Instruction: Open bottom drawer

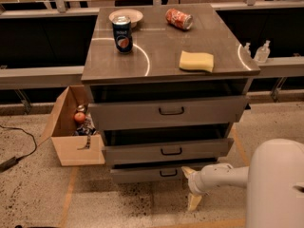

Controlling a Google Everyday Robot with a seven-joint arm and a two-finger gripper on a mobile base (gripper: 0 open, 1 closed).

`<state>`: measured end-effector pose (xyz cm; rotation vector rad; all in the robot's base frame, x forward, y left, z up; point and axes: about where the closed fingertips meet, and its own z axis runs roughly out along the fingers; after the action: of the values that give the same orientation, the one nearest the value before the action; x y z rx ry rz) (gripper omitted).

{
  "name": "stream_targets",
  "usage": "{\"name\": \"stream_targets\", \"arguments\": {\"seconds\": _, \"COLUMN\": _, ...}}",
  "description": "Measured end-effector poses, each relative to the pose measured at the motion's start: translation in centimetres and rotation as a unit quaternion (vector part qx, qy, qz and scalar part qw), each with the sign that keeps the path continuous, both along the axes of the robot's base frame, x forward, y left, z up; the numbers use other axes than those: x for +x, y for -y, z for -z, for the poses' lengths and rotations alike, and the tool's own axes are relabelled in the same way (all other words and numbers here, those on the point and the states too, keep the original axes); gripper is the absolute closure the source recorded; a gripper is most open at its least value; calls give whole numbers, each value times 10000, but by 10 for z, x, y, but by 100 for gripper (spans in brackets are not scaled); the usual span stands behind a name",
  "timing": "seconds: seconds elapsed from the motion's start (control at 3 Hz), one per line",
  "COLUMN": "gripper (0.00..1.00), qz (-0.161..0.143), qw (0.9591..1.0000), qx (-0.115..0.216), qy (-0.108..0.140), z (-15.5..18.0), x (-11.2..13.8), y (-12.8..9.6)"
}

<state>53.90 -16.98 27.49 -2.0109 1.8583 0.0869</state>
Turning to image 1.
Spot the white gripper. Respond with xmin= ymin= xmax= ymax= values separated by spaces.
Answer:
xmin=181 ymin=166 xmax=207 ymax=211

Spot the grey bottom drawer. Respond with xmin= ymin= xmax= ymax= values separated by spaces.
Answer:
xmin=110 ymin=159 xmax=218 ymax=183

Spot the grey drawer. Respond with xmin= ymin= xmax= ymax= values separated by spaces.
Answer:
xmin=105 ymin=138 xmax=234 ymax=165
xmin=110 ymin=159 xmax=218 ymax=183
xmin=89 ymin=96 xmax=247 ymax=130

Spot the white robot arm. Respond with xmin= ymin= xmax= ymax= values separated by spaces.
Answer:
xmin=182 ymin=139 xmax=304 ymax=228

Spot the grey middle drawer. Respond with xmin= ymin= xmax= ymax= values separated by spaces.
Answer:
xmin=105 ymin=138 xmax=234 ymax=165

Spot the grey drawer cabinet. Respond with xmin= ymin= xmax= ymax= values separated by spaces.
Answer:
xmin=80 ymin=3 xmax=261 ymax=173

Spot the grey top drawer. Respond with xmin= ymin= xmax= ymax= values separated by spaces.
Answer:
xmin=89 ymin=96 xmax=247 ymax=130

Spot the blue snack bag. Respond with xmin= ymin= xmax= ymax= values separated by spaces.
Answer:
xmin=74 ymin=115 xmax=96 ymax=136

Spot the yellow sponge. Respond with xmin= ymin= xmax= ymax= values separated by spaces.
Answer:
xmin=179 ymin=51 xmax=214 ymax=72

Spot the red apple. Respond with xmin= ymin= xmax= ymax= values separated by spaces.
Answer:
xmin=74 ymin=112 xmax=86 ymax=124

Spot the cardboard box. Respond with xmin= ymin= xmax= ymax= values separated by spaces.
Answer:
xmin=39 ymin=85 xmax=105 ymax=166

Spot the small clear pump bottle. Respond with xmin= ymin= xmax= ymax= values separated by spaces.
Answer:
xmin=244 ymin=42 xmax=251 ymax=56

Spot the clear sanitizer bottle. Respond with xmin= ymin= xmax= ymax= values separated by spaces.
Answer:
xmin=254 ymin=40 xmax=271 ymax=63

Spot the red soda can lying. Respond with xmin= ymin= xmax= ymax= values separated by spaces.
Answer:
xmin=165 ymin=9 xmax=193 ymax=30

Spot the blue pepsi can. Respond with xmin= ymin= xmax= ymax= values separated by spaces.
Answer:
xmin=112 ymin=15 xmax=133 ymax=53

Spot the white bowl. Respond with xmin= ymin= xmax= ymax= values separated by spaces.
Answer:
xmin=108 ymin=9 xmax=143 ymax=28

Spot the black power cable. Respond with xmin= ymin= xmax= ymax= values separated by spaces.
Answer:
xmin=0 ymin=124 xmax=38 ymax=173

